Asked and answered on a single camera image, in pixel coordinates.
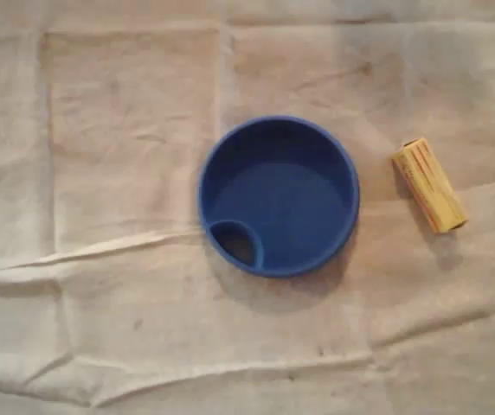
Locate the yellow rectangular box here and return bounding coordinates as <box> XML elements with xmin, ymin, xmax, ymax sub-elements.
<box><xmin>390</xmin><ymin>137</ymin><xmax>469</xmax><ymax>235</ymax></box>

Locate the blue round bowl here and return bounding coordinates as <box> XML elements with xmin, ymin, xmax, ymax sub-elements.
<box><xmin>197</xmin><ymin>114</ymin><xmax>361</xmax><ymax>278</ymax></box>

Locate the white wrinkled table cloth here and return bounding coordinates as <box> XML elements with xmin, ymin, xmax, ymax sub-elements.
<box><xmin>0</xmin><ymin>0</ymin><xmax>495</xmax><ymax>415</ymax></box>

